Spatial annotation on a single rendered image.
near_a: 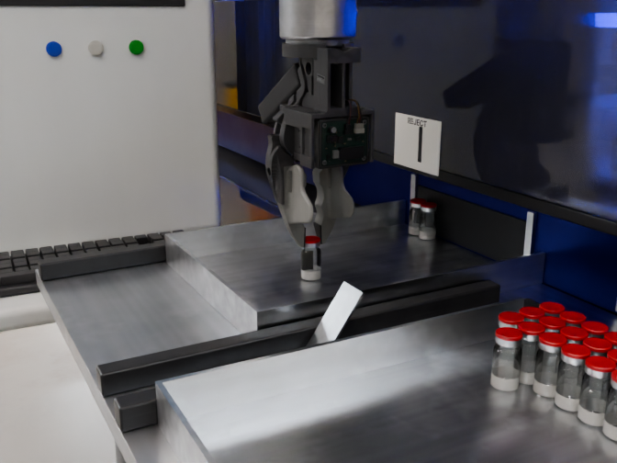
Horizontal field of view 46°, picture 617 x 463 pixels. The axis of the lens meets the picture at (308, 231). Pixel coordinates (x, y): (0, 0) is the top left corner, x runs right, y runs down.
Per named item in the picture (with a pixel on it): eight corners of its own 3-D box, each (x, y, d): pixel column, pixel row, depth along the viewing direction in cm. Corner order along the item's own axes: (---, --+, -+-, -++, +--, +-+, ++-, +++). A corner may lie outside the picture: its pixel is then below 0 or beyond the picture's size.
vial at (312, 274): (315, 273, 82) (315, 236, 81) (324, 279, 80) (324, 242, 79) (297, 276, 81) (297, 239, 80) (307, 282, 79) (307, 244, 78)
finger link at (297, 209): (297, 261, 73) (304, 171, 71) (273, 245, 78) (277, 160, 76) (325, 258, 75) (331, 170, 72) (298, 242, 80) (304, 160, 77)
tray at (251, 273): (403, 223, 101) (404, 199, 100) (542, 283, 79) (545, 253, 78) (166, 262, 86) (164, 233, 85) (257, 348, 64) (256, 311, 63)
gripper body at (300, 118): (308, 176, 69) (308, 46, 66) (269, 161, 77) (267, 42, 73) (375, 168, 73) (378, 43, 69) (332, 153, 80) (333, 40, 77)
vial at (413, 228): (418, 230, 98) (420, 197, 96) (428, 234, 96) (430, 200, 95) (405, 232, 97) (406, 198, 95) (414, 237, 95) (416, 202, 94)
